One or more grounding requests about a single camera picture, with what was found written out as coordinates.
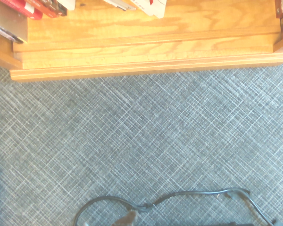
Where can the plain white book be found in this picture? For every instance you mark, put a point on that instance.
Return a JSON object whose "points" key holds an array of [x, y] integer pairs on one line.
{"points": [[67, 4]]}

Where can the wooden oak bookshelf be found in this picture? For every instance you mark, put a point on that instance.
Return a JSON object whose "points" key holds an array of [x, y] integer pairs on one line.
{"points": [[141, 35]]}

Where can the dark red spine book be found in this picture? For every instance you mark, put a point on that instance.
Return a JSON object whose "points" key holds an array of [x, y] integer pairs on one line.
{"points": [[50, 8]]}

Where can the blurry brown tag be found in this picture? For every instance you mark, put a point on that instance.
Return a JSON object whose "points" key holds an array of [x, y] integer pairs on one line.
{"points": [[127, 218]]}

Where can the large grey cover book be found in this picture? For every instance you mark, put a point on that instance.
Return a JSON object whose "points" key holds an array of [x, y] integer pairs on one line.
{"points": [[10, 26]]}

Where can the white book with red print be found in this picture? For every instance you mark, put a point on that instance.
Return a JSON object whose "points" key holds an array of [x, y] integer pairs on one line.
{"points": [[155, 8]]}

